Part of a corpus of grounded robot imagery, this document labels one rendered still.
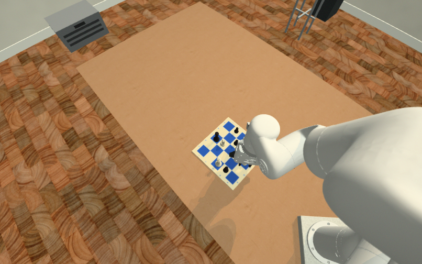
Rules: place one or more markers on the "blue and cream chessboard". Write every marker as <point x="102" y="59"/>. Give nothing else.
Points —
<point x="209" y="150"/>

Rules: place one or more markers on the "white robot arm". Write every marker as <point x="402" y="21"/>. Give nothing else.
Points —
<point x="372" y="171"/>

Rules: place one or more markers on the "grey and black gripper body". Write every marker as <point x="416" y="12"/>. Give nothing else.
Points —
<point x="241" y="157"/>

